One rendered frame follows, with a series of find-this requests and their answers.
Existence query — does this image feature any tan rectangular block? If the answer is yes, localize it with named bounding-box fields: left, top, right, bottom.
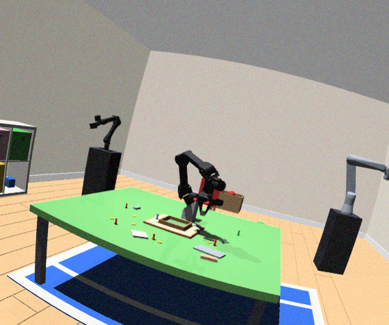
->
left=200, top=254, right=217, bottom=263

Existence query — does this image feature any ring of pale arrow squares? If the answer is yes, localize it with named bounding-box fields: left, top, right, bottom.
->
left=146, top=214, right=203, bottom=236

